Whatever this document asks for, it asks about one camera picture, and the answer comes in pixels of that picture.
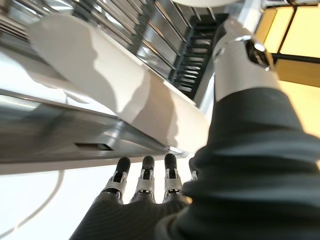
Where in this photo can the black dish drying rack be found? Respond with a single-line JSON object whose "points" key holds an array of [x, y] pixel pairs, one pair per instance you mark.
{"points": [[197, 62]]}

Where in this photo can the stainless steel sink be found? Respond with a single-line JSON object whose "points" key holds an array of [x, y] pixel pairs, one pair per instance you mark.
{"points": [[50, 130]]}

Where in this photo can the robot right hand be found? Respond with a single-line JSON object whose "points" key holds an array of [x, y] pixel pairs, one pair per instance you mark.
{"points": [[250, 175]]}

